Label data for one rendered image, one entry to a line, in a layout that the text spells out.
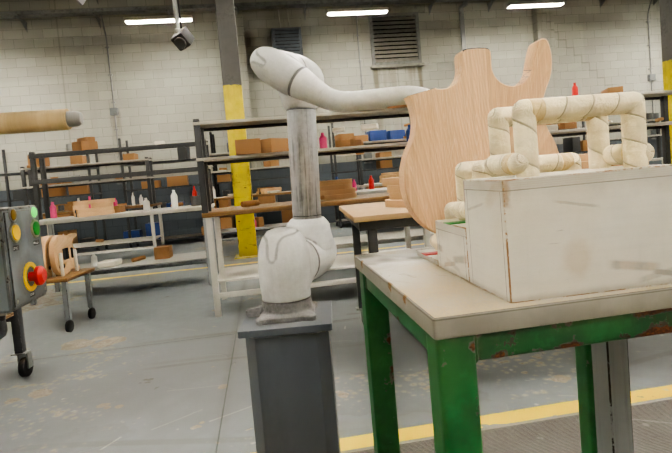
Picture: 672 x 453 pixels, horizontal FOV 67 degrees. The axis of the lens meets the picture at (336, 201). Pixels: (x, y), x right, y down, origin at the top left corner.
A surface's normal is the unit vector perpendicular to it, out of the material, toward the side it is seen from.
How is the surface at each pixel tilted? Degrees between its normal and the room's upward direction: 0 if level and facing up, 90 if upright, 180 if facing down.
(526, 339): 90
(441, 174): 90
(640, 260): 90
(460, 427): 90
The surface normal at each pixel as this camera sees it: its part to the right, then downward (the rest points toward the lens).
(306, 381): 0.01, 0.05
